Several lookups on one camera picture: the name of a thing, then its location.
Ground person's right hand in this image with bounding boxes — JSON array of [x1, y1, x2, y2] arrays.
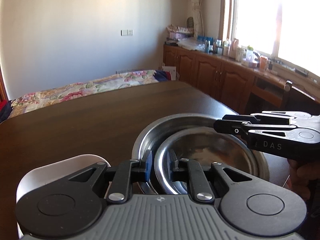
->
[[287, 159, 319, 201]]

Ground small steel bowl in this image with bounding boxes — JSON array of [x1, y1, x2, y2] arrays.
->
[[154, 127, 259, 194]]

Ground floral bed blanket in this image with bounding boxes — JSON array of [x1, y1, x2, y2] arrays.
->
[[8, 70, 170, 118]]

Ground clutter pile on cabinet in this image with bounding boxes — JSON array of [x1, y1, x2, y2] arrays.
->
[[164, 17, 204, 51]]

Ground red cloth on bed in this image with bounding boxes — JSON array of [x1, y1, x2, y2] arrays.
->
[[0, 100, 12, 123]]

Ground wooden cabinet row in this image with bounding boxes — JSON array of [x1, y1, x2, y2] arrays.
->
[[163, 45, 319, 115]]

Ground white paper box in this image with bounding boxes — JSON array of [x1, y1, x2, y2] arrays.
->
[[161, 66, 180, 81]]

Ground patterned window curtain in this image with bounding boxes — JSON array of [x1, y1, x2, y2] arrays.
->
[[191, 0, 204, 38]]

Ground floral white tray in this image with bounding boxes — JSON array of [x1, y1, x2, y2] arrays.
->
[[15, 154, 111, 239]]

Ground bottles on cabinet top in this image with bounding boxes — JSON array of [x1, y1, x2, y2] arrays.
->
[[197, 35, 253, 62]]

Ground large steel bowl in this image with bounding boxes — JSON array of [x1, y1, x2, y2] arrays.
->
[[132, 113, 270, 194]]

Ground white wall switch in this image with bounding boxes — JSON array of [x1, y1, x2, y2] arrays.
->
[[121, 29, 133, 36]]

